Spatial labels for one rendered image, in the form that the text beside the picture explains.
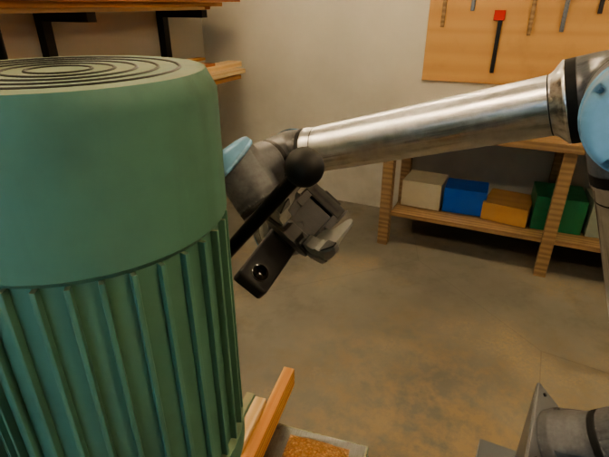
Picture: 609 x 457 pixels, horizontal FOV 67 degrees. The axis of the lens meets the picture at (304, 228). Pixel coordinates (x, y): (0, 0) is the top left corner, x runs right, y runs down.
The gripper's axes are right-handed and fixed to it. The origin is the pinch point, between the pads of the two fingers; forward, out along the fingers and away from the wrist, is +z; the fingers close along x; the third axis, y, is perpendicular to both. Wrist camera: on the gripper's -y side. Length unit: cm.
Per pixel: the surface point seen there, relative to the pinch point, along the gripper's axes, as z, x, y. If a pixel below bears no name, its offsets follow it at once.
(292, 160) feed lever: 12.3, -5.7, 1.5
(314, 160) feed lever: 12.7, -4.2, 2.6
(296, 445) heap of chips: -23.6, 24.1, -22.3
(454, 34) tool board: -227, 7, 205
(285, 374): -33.5, 18.1, -16.2
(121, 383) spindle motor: 21.8, -3.7, -17.3
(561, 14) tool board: -188, 45, 237
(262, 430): -23.9, 18.4, -24.0
